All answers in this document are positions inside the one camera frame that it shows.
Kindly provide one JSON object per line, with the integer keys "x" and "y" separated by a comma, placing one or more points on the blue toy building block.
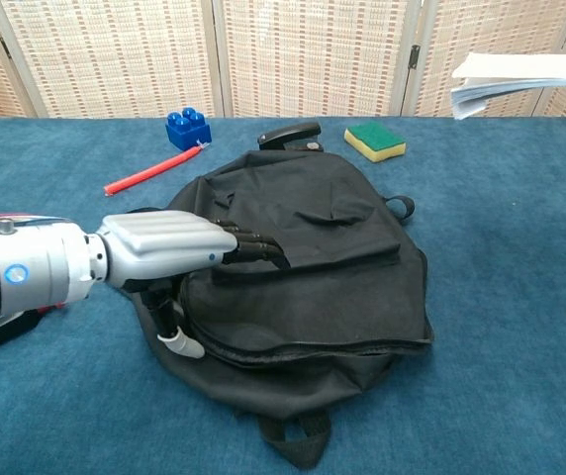
{"x": 189, "y": 131}

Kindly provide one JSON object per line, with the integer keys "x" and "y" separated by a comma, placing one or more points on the woven folding screen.
{"x": 115, "y": 59}

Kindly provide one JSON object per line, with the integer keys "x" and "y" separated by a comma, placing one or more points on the blue table cover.
{"x": 65, "y": 420}

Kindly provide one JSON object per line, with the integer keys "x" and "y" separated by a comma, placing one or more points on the black fabric backpack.
{"x": 312, "y": 297}

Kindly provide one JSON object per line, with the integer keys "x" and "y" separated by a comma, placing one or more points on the red plastic tube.
{"x": 154, "y": 170}

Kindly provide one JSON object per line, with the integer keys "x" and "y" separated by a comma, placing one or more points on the green yellow sponge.
{"x": 374, "y": 141}

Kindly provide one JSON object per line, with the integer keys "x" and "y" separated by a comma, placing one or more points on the black stapler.
{"x": 288, "y": 133}

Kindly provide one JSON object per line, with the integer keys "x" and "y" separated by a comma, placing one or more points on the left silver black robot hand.
{"x": 164, "y": 242}

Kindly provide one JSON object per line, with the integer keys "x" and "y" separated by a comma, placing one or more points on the white and yellow notebook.
{"x": 510, "y": 69}

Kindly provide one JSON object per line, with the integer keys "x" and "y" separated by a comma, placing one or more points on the black screen hinge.
{"x": 415, "y": 55}
{"x": 4, "y": 48}

